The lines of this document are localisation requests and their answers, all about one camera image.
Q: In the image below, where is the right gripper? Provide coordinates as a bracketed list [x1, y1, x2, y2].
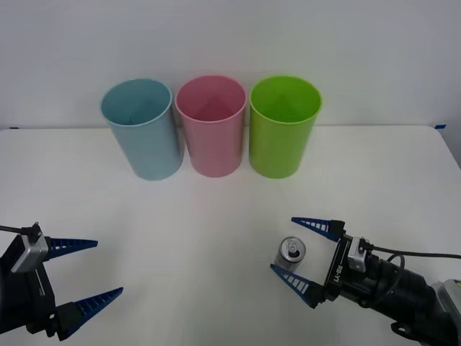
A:
[269, 216, 376, 310]

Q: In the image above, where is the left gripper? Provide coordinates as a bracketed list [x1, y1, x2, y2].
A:
[0, 236, 125, 342]

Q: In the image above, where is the black drink can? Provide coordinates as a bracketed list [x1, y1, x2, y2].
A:
[274, 236, 308, 273]

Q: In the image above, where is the green plastic bin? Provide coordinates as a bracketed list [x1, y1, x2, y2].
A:
[249, 74, 323, 179]

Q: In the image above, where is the pink plastic bin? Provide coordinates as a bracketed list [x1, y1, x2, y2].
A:
[174, 74, 248, 178]

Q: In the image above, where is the pale blue plastic bin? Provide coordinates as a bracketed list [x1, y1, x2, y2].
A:
[99, 78, 184, 181]

